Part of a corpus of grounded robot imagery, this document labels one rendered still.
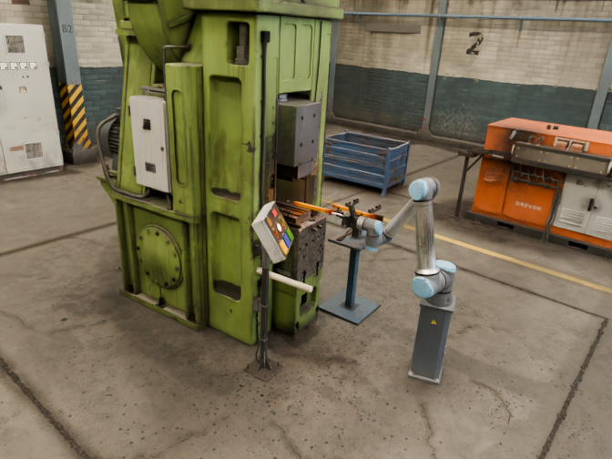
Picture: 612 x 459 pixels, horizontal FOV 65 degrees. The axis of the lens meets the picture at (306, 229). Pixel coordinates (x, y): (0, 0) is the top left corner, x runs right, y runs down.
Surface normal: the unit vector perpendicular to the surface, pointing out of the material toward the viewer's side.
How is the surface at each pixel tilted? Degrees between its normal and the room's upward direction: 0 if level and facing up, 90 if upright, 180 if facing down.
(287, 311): 90
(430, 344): 90
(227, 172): 89
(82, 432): 0
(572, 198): 90
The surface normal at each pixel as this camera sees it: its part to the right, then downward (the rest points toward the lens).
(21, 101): 0.77, 0.28
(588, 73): -0.63, 0.22
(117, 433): 0.05, -0.92
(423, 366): -0.30, 0.41
